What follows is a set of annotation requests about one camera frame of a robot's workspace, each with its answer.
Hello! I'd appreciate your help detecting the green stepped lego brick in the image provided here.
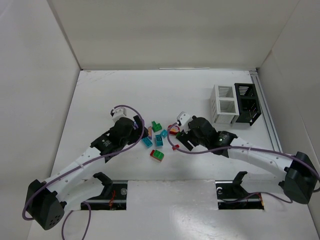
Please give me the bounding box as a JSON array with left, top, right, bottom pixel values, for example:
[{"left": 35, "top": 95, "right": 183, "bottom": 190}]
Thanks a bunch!
[{"left": 151, "top": 121, "right": 163, "bottom": 133}]

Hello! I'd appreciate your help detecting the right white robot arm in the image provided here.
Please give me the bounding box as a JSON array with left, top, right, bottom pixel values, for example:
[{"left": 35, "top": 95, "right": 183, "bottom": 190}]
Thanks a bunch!
[{"left": 176, "top": 112, "right": 320, "bottom": 205}]

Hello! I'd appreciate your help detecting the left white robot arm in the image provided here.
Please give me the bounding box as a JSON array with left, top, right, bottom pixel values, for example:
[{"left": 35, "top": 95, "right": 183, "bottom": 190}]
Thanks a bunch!
[{"left": 22, "top": 114, "right": 148, "bottom": 231}]

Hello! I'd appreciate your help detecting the purple round lego piece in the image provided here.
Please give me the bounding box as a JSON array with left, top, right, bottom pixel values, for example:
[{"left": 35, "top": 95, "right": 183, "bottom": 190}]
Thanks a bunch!
[{"left": 133, "top": 121, "right": 139, "bottom": 130}]

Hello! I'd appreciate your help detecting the red flower lego piece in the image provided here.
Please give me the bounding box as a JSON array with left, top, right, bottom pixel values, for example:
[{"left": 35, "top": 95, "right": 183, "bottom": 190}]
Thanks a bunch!
[{"left": 167, "top": 125, "right": 180, "bottom": 136}]

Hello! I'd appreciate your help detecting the purple orange flat lego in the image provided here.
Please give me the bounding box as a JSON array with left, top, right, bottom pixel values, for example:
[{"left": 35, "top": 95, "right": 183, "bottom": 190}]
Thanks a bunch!
[{"left": 148, "top": 126, "right": 153, "bottom": 140}]

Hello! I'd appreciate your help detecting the small teal lego brick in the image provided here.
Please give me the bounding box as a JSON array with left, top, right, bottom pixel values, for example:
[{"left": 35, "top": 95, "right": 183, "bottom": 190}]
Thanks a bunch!
[{"left": 160, "top": 129, "right": 168, "bottom": 138}]

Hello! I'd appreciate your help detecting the teal tall lego brick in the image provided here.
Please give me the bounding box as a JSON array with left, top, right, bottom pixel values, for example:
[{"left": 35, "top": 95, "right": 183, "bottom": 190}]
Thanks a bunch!
[{"left": 155, "top": 134, "right": 164, "bottom": 147}]

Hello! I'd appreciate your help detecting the teal two-by-three lego brick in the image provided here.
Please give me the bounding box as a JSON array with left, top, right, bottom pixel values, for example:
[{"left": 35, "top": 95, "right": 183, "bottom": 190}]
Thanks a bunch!
[{"left": 141, "top": 137, "right": 153, "bottom": 148}]

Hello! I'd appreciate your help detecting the red green stacked lego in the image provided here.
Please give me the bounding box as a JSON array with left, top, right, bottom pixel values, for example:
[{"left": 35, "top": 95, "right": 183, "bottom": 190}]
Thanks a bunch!
[{"left": 150, "top": 149, "right": 165, "bottom": 162}]

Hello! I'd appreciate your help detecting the white slatted container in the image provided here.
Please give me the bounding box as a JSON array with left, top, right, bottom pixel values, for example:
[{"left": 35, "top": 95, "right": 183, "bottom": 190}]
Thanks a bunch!
[{"left": 209, "top": 84, "right": 240, "bottom": 124}]

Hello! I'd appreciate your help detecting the black slatted container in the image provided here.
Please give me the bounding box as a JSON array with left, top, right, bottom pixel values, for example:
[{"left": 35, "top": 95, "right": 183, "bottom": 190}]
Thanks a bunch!
[{"left": 234, "top": 83, "right": 262, "bottom": 126}]

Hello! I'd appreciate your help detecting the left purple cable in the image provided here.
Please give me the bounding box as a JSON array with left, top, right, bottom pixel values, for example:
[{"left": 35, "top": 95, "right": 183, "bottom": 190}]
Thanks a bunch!
[{"left": 21, "top": 104, "right": 147, "bottom": 240}]

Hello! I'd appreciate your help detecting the purple cable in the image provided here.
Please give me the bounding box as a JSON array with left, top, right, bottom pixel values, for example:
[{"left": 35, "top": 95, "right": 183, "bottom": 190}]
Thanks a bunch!
[
  {"left": 166, "top": 121, "right": 320, "bottom": 203},
  {"left": 21, "top": 104, "right": 147, "bottom": 240}
]

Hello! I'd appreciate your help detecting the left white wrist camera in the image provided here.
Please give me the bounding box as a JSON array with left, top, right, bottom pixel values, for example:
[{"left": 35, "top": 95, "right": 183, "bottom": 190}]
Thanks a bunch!
[{"left": 110, "top": 107, "right": 127, "bottom": 122}]

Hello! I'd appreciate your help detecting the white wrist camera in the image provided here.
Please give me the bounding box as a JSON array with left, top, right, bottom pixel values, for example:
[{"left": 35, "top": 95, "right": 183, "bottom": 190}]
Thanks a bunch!
[
  {"left": 110, "top": 107, "right": 127, "bottom": 122},
  {"left": 177, "top": 111, "right": 193, "bottom": 133}
]

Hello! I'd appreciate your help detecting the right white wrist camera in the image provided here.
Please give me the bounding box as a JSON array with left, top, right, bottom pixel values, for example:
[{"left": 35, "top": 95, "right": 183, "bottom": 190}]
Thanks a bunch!
[{"left": 177, "top": 111, "right": 193, "bottom": 133}]

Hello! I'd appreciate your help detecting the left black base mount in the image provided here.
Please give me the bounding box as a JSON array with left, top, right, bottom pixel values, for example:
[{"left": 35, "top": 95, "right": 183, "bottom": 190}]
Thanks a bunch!
[{"left": 85, "top": 172, "right": 128, "bottom": 211}]

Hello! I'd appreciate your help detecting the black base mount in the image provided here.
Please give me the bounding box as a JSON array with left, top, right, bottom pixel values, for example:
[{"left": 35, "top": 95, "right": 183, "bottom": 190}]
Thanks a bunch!
[
  {"left": 85, "top": 172, "right": 128, "bottom": 211},
  {"left": 215, "top": 171, "right": 265, "bottom": 210}
]

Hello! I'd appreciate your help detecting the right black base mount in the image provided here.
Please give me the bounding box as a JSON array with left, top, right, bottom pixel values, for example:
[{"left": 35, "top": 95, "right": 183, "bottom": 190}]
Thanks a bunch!
[{"left": 215, "top": 171, "right": 265, "bottom": 210}]

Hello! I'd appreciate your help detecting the aluminium rail right edge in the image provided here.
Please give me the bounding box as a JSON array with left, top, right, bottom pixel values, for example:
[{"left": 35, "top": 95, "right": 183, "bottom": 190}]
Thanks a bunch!
[{"left": 249, "top": 70, "right": 283, "bottom": 152}]

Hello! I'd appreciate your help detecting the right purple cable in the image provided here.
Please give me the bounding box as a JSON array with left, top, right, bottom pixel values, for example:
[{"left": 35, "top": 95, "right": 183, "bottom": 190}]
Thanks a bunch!
[{"left": 166, "top": 121, "right": 320, "bottom": 203}]

